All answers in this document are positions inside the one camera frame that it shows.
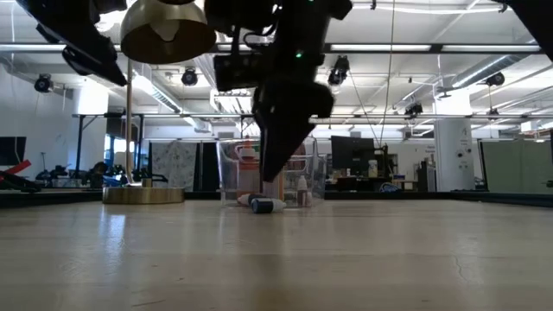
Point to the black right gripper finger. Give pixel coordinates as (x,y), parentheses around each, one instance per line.
(296,138)
(271,151)

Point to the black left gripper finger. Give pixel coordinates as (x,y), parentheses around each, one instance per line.
(95,60)

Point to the large orange colouring bottle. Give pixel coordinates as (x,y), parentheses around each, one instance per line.
(248,177)

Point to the clear plastic bin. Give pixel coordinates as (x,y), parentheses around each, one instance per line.
(226,173)

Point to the small brown dropper bottle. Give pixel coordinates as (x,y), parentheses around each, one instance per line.
(302,194)

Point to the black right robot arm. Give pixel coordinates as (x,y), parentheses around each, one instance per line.
(540,17)

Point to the black monitor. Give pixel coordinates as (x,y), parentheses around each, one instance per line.
(352,155)

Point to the brass dome table lamp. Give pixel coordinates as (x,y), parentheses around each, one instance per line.
(168,43)

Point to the patterned grey panel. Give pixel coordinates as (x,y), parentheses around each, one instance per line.
(173,162)

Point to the long ceiling light bar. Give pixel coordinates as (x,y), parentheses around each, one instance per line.
(380,47)

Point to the red object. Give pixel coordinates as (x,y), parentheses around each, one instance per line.
(19,166)

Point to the white round column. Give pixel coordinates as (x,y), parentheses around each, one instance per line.
(453,155)

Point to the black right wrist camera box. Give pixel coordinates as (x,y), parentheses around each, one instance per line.
(235,73)

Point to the black metal rack frame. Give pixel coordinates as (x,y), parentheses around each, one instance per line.
(79,147)

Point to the dark wall screen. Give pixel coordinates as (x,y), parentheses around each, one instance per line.
(12,151)

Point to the black aluminium table frame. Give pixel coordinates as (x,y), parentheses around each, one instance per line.
(432,198)

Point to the green partition wall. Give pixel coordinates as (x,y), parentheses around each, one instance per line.
(518,166)

